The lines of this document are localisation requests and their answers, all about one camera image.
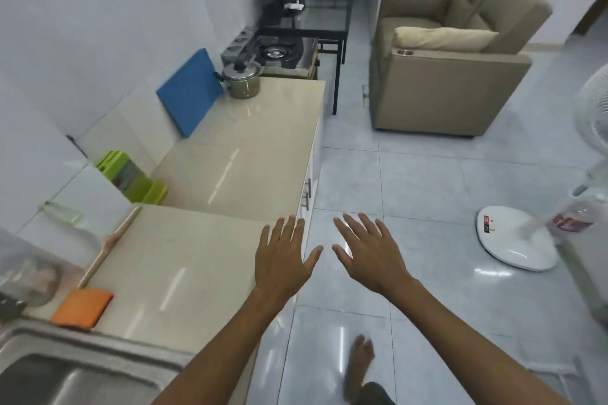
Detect person's right hand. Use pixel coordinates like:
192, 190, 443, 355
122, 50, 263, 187
331, 212, 422, 296

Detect wooden rolling pin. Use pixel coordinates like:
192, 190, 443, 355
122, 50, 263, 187
77, 205, 143, 290

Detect clear glass jar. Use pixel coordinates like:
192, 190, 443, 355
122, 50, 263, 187
0, 253, 63, 308

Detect person's right forearm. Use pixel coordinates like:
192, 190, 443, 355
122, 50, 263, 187
380, 278, 563, 405

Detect white kitchen cabinet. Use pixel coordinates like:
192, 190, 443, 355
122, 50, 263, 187
247, 81, 329, 405

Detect black glass-top table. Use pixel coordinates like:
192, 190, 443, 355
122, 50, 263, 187
256, 0, 357, 116

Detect beige armchair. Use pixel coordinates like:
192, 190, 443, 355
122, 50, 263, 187
370, 0, 554, 138

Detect person's left forearm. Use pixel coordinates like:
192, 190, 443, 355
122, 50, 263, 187
151, 287, 298, 405

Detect person's bare foot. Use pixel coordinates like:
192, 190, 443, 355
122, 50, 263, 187
343, 334, 376, 403

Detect person's left hand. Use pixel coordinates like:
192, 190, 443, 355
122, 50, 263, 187
254, 214, 324, 302

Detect small beige back cushion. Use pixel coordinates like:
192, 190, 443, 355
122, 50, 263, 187
444, 0, 491, 31

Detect orange sponge cloth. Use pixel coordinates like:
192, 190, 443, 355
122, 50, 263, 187
50, 288, 115, 329

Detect white standing fan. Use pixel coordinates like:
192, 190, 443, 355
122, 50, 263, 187
476, 63, 608, 273

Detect person's dark shorts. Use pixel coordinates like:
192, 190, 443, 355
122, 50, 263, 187
360, 381, 398, 405

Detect blue cutting board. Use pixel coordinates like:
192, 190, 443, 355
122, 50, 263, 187
156, 48, 225, 139

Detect steel pot with lid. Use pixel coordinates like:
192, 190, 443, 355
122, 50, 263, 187
212, 59, 263, 100

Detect cream pillow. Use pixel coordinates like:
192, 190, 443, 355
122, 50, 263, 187
391, 26, 500, 53

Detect stainless steel sink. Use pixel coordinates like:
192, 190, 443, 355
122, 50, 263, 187
0, 317, 192, 405

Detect steel gas stove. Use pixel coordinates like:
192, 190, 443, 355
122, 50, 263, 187
221, 26, 320, 81

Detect clear plastic bottle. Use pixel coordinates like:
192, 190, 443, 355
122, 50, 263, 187
546, 196, 608, 234

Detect clear glass dish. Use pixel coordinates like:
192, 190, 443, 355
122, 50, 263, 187
38, 201, 86, 225

